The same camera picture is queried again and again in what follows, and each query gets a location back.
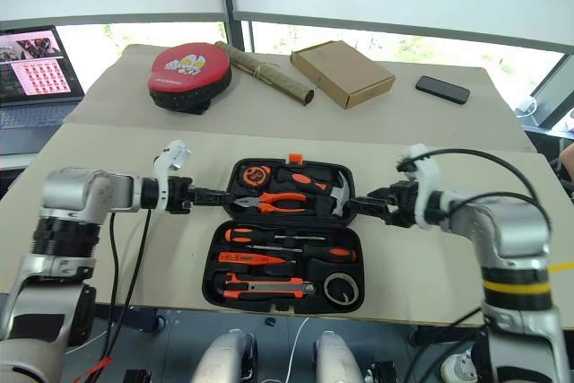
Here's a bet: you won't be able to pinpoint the orange black screwdriver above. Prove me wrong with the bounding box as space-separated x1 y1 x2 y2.
223 227 327 243
245 243 359 264

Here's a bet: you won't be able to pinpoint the brown cardboard box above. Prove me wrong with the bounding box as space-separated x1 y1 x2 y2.
289 39 397 111

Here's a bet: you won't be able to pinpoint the open laptop computer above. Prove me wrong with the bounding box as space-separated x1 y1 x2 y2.
0 25 86 156

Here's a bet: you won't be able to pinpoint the white floor cable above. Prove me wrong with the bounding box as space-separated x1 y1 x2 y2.
286 317 311 383

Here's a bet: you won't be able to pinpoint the claw hammer orange black handle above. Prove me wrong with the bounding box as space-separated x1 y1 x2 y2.
274 166 355 219

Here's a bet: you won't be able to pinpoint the red round boxing pad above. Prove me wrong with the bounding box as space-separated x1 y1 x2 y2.
146 41 233 116

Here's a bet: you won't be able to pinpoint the silver rounded robot leg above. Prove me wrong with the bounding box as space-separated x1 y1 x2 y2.
190 328 259 383
312 330 364 383

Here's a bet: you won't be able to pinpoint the black electrical tape roll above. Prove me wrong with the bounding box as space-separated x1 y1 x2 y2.
323 272 361 309

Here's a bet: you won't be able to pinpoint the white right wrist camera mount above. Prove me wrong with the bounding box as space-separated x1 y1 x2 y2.
396 144 444 231

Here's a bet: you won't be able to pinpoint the black plastic tool case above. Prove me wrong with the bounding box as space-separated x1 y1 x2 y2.
202 152 366 315

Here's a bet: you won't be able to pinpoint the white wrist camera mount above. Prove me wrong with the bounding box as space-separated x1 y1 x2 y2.
396 144 444 231
152 139 194 214

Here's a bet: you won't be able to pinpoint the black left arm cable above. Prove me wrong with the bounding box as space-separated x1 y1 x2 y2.
99 207 154 383

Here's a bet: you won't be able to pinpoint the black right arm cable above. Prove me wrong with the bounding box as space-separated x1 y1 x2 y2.
396 147 554 240

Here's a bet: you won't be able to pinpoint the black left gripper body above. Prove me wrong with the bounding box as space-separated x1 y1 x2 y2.
166 176 196 216

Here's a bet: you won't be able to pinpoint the orange test pen screwdriver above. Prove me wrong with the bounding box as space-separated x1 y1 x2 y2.
217 251 296 266

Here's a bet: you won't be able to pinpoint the dark window frame post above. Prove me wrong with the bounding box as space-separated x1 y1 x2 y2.
215 0 256 53

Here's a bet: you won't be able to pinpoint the orange black tape measure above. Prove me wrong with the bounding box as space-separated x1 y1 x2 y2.
240 164 273 188

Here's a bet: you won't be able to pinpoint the orange handled pliers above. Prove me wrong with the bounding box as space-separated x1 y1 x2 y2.
232 191 309 215

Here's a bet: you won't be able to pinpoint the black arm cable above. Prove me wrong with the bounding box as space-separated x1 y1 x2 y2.
396 147 554 240
99 207 154 383

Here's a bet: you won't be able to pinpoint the small white device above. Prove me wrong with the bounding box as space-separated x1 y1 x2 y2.
515 95 539 118

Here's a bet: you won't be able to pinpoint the orange black utility knife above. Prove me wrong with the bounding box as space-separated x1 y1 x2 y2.
222 272 316 301

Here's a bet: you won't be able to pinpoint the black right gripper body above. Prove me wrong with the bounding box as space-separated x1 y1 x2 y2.
385 179 419 228

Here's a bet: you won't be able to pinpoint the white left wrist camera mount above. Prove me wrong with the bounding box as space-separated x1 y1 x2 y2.
152 139 194 214

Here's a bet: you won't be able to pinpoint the black smartphone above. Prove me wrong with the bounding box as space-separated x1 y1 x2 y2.
414 74 472 108

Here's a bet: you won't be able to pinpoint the white sneaker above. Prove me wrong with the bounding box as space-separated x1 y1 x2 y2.
440 346 479 383

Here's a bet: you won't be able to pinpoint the rolled bamboo mat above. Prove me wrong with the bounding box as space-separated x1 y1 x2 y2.
213 39 316 108

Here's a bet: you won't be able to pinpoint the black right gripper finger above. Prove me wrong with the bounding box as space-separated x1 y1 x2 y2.
349 196 390 225
365 185 400 205

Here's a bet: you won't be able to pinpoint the black table base frame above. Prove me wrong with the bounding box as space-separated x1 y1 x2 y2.
92 303 165 335

